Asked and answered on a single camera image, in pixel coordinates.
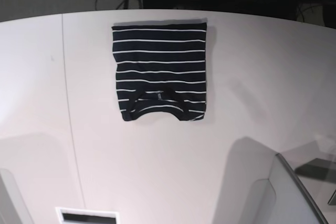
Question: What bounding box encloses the white slotted panel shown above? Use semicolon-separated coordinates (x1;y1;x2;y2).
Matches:
55;207;120;224

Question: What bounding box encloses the navy white striped t-shirt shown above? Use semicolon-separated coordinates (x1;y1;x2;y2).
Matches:
112;23;207;121

